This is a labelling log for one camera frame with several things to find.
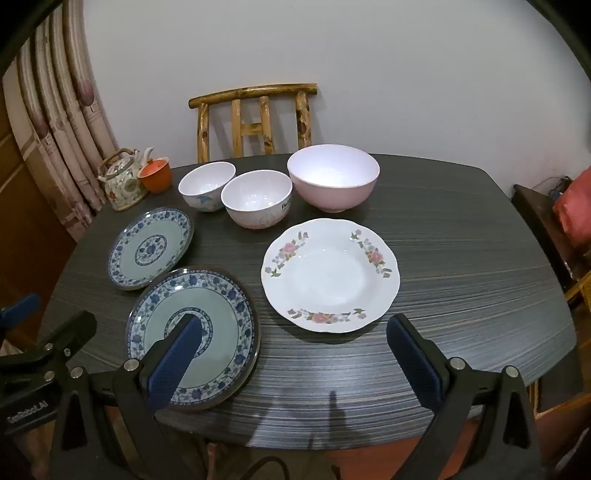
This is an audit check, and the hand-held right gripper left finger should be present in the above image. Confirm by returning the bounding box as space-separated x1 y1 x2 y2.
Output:
50 314 206 480

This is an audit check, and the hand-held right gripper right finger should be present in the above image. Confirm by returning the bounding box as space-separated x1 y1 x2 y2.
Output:
387 314 542 480

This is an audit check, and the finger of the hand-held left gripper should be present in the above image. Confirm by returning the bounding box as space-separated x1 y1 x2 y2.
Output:
0 293 42 326
0 310 98 370

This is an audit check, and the large blue patterned plate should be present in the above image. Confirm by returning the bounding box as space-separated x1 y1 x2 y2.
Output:
127 267 262 412

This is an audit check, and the white floral plate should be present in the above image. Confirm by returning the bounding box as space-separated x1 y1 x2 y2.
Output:
261 218 400 334

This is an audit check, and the small blue patterned plate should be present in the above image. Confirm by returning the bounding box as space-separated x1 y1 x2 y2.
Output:
107 208 194 291

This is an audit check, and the white bowl with blue print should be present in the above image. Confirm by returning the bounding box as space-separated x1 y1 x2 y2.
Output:
178 161 236 213

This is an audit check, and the white ribbed bowl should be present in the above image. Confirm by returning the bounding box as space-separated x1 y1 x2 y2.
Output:
220 170 293 230

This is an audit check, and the large pink bowl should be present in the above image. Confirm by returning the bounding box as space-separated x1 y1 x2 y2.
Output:
287 144 380 214

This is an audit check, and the floral ceramic teapot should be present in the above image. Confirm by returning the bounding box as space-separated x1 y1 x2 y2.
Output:
96 147 155 212

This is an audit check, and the orange lidded cup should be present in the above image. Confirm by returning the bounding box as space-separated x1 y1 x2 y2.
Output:
137 157 172 195

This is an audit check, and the dark side table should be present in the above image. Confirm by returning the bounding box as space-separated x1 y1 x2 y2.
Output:
512 184 591 283

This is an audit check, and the patterned curtain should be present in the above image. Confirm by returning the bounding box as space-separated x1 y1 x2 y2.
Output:
2 0 122 243

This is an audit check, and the wooden chair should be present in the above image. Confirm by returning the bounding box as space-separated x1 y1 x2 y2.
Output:
188 83 318 164

